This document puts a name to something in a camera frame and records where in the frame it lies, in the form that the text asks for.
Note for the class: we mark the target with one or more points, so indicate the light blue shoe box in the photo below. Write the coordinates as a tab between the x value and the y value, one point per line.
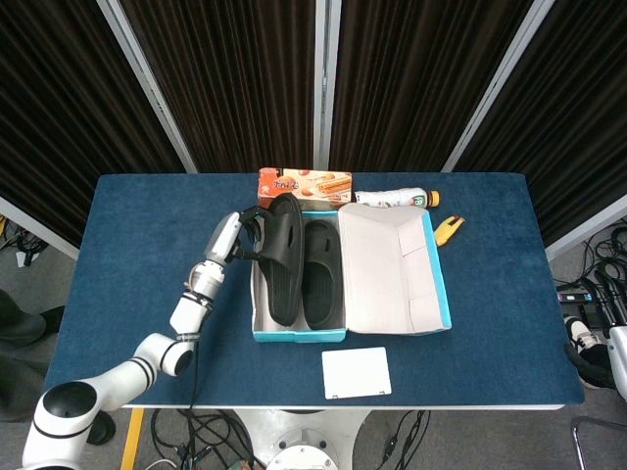
382	274

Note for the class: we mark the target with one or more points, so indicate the metal chair frame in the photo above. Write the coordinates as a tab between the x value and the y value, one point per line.
588	426

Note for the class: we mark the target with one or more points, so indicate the white flat hinged plate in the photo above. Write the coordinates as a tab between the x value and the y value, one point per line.
356	373

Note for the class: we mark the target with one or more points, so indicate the yellow banana toy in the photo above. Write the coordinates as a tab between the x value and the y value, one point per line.
446	231

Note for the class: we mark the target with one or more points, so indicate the black slipper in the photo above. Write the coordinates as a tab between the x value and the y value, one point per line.
321	289
281	274

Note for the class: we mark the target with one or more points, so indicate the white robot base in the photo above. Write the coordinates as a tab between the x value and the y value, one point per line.
303	440

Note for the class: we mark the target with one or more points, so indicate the dark blue table cloth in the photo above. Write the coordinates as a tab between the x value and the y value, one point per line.
490	318

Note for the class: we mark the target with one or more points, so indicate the white sneaker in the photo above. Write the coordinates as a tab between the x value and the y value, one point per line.
580	333

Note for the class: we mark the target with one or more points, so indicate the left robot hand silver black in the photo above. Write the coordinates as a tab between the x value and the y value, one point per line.
223	237

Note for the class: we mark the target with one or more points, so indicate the white bottle orange cap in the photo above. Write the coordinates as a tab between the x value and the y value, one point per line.
392	198

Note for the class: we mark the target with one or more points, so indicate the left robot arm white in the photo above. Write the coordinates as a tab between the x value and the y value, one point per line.
157	352

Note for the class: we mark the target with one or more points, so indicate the orange biscuit box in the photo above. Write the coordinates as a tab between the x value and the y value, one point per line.
313	183

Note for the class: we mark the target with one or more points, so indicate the black trousers of person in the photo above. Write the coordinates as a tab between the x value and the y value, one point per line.
24	352

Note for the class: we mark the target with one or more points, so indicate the black power strip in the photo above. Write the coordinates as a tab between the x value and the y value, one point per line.
574	297

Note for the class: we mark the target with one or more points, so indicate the white partition frame post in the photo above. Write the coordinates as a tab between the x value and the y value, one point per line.
588	226
34	226
147	88
327	83
499	83

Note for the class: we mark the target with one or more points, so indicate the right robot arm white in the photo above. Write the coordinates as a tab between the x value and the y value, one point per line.
619	352

